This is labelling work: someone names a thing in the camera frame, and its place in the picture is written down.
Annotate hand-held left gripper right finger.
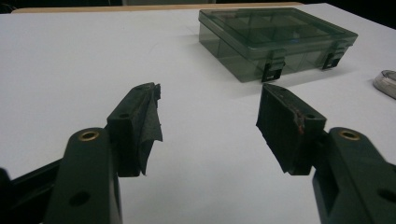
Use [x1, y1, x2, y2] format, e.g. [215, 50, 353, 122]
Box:
[255, 83, 328, 176]

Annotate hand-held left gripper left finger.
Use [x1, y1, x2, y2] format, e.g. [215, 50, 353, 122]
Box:
[106, 82, 163, 178]

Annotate grey transparent compartment box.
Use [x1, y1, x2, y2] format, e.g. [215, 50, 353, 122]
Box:
[198, 7, 359, 84]

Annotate white table cover board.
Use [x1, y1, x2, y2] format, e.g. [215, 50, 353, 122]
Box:
[0, 3, 396, 224]

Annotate silver tape roll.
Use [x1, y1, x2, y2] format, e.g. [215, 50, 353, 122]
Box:
[373, 69, 396, 101]

